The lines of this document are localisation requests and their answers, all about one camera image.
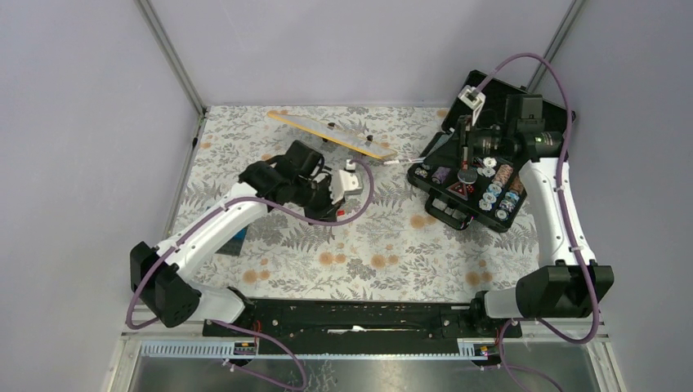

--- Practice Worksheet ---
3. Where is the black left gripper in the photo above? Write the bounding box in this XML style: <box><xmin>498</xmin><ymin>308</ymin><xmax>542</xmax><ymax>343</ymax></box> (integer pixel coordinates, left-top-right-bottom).
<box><xmin>293</xmin><ymin>175</ymin><xmax>347</xmax><ymax>226</ymax></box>

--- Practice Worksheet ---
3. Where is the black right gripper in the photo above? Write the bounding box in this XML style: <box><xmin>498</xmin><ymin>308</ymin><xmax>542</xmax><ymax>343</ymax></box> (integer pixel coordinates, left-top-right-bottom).
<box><xmin>424</xmin><ymin>115</ymin><xmax>516</xmax><ymax>171</ymax></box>

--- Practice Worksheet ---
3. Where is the white red whiteboard marker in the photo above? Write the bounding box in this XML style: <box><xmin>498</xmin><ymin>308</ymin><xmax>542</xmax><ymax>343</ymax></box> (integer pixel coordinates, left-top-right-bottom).
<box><xmin>382</xmin><ymin>157</ymin><xmax>426</xmax><ymax>166</ymax></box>

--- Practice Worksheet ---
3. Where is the yellow framed whiteboard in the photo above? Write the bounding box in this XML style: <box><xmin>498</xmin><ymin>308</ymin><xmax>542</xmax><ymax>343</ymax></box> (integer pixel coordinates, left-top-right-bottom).
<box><xmin>266</xmin><ymin>111</ymin><xmax>397</xmax><ymax>160</ymax></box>

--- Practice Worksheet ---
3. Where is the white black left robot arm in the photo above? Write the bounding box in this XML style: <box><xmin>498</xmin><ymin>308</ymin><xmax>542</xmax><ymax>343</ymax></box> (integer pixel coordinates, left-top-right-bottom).
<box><xmin>126</xmin><ymin>140</ymin><xmax>366</xmax><ymax>336</ymax></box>

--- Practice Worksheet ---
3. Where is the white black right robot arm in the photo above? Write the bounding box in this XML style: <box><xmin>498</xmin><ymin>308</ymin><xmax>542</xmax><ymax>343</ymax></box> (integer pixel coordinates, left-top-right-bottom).
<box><xmin>423</xmin><ymin>87</ymin><xmax>615</xmax><ymax>336</ymax></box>

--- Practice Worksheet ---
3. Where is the black poker chip case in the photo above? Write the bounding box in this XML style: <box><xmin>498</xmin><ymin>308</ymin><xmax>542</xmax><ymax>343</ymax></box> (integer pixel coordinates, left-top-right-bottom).
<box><xmin>407</xmin><ymin>79</ymin><xmax>576</xmax><ymax>233</ymax></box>

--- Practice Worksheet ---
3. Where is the grey blue lego plate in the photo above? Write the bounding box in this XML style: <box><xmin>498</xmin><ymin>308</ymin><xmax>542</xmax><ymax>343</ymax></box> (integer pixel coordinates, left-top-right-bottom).
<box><xmin>216</xmin><ymin>227</ymin><xmax>248</xmax><ymax>256</ymax></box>

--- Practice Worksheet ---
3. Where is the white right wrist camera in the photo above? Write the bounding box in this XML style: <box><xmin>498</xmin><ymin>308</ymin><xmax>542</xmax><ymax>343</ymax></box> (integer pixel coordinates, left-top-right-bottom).
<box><xmin>458</xmin><ymin>85</ymin><xmax>485</xmax><ymax>126</ymax></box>

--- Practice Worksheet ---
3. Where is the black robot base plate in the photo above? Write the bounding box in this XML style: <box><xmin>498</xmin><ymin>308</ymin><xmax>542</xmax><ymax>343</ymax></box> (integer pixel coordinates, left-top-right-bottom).
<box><xmin>203</xmin><ymin>298</ymin><xmax>522</xmax><ymax>350</ymax></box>

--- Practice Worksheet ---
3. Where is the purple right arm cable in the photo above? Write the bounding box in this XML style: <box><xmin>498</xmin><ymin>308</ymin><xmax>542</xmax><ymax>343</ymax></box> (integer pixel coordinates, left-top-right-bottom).
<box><xmin>476</xmin><ymin>52</ymin><xmax>603</xmax><ymax>345</ymax></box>

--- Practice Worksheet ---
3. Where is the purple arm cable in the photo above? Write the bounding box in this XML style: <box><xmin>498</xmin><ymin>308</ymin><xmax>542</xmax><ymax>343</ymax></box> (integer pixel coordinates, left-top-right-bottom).
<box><xmin>476</xmin><ymin>52</ymin><xmax>603</xmax><ymax>345</ymax></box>
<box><xmin>125</xmin><ymin>158</ymin><xmax>376</xmax><ymax>331</ymax></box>

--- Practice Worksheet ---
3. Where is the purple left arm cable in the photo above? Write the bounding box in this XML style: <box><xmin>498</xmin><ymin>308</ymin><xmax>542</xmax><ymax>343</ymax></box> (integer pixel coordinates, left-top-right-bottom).
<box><xmin>125</xmin><ymin>158</ymin><xmax>376</xmax><ymax>331</ymax></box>

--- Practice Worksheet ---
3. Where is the grey slotted cable duct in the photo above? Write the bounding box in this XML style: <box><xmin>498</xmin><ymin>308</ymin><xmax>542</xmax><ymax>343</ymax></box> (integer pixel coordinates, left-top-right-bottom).
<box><xmin>140</xmin><ymin>339</ymin><xmax>498</xmax><ymax>361</ymax></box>

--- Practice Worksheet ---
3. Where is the aluminium frame rail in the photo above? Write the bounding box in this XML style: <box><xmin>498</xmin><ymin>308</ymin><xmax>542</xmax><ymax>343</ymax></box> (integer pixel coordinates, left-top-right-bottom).
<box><xmin>134</xmin><ymin>0</ymin><xmax>208</xmax><ymax>117</ymax></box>

